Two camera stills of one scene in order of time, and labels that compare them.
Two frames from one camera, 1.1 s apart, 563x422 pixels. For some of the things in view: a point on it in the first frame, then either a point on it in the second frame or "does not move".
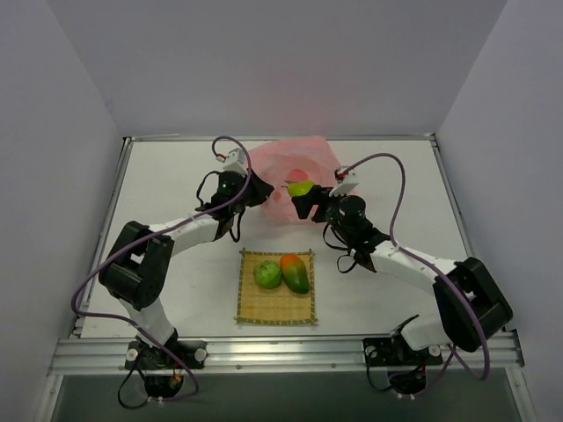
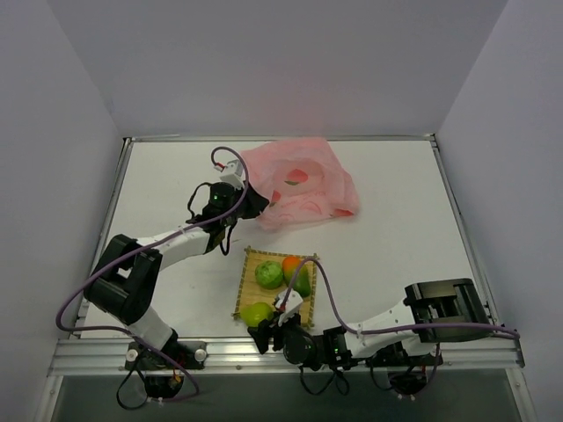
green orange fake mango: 295,273 does not move
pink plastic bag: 287,160 does not move
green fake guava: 267,274 does not move
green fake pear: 299,188 -> 252,313
